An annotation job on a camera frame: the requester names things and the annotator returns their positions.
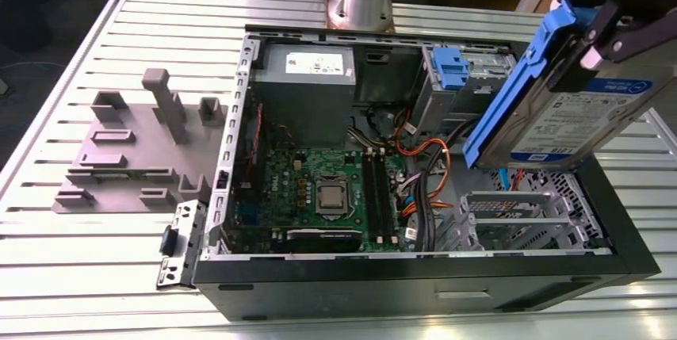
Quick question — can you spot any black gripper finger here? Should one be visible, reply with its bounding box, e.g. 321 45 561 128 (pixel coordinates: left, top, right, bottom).
548 0 636 94
594 6 677 62

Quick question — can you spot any hard disk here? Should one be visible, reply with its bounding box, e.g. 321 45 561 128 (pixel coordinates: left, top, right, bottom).
461 0 657 170

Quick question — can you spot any blue plastic drive latch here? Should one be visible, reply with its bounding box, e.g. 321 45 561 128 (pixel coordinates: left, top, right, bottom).
430 47 472 91

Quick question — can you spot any grey metal drive cage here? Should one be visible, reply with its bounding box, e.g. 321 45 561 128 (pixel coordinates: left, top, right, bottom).
412 44 522 135

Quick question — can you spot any black RAM slot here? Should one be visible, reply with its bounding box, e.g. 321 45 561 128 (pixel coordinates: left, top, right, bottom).
362 147 385 244
375 147 401 244

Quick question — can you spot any green motherboard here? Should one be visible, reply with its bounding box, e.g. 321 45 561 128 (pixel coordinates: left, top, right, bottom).
225 147 425 254

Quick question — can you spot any grey power supply unit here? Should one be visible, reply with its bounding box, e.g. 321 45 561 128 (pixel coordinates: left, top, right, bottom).
253 42 357 151

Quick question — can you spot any metal CPU socket cover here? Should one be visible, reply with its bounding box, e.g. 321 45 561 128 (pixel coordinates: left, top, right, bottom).
314 175 354 220

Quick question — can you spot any silver CPU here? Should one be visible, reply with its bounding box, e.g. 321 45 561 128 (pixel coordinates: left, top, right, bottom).
321 185 349 211

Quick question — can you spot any black graphics card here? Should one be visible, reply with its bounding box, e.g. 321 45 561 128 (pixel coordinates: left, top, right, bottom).
269 227 365 254

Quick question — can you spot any black PC case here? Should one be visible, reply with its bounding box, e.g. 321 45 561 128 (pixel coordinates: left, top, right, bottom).
191 24 663 322

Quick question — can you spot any grey plastic parts rack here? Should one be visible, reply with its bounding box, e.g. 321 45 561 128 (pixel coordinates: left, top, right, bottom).
50 68 231 214

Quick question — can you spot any black latch with blue pad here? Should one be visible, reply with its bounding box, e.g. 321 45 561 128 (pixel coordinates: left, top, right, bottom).
159 225 181 256

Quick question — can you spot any green RAM stick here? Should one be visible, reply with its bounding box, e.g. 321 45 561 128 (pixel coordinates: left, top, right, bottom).
88 172 148 181

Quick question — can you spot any orange wire bundle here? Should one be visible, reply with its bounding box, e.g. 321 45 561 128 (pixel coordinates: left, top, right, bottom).
395 137 456 218

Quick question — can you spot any black cable bundle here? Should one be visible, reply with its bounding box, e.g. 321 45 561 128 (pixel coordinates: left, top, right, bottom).
412 117 481 253

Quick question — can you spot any silver rear bracket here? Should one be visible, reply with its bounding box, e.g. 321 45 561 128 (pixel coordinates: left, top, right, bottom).
154 198 209 290

